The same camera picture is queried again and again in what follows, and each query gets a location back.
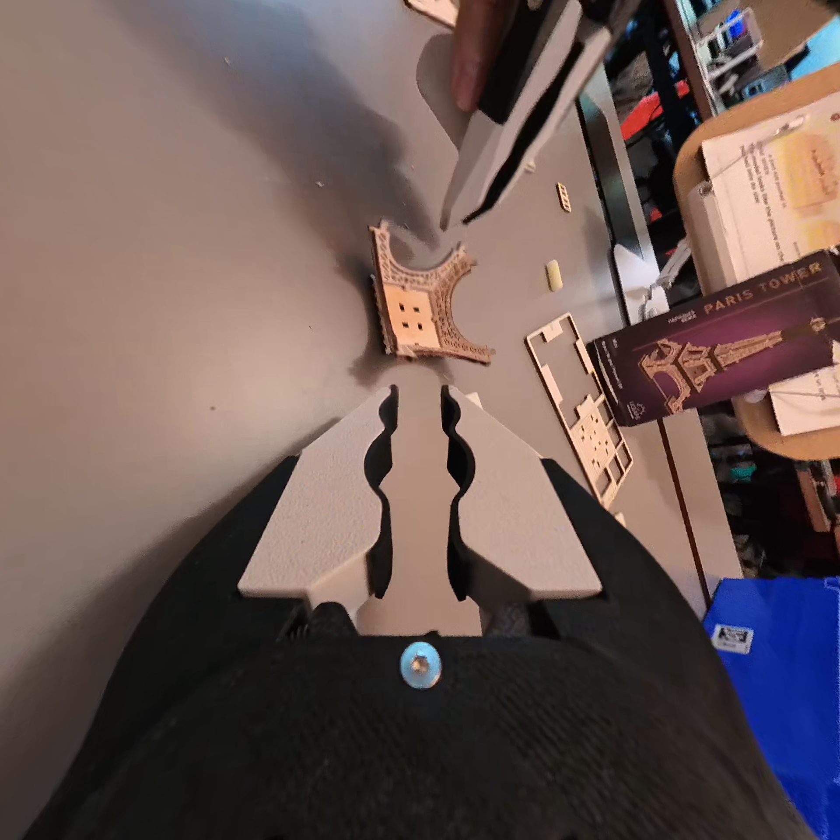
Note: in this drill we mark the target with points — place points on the person's left hand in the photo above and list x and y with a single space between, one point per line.
474 52

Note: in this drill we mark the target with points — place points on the white paper sheet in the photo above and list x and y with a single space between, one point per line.
807 407

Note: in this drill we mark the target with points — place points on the small wooden ladder piece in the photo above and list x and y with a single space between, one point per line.
564 197

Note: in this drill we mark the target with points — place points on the small wooden dowel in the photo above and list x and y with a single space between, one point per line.
554 275

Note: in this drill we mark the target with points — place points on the dark purple model kit box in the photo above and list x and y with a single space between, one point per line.
722 341

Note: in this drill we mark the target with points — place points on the round wooden side table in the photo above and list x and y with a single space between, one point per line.
787 449

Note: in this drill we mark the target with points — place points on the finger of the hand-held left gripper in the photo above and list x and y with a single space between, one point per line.
571 85
485 157

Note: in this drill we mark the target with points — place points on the white plastic object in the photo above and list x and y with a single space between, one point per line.
633 275

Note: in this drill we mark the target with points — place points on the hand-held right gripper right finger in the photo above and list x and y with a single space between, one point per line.
525 531

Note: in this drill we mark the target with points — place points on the wooden lattice tower base model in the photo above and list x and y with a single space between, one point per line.
413 308

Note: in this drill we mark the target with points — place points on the blue fabric bag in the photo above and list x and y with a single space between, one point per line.
787 709

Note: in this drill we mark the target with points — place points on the cluttered storage rack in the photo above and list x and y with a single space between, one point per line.
656 39

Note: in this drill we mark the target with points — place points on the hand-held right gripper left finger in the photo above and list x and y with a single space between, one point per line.
315 525

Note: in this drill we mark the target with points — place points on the laser-cut wooden frame sheet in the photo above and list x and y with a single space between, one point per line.
594 433

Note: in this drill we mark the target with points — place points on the grey desk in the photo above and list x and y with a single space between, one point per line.
164 229

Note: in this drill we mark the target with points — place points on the flat wooden puzzle piece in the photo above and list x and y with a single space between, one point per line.
436 8

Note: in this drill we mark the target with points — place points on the printed instruction sheet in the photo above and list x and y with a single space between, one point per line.
761 197

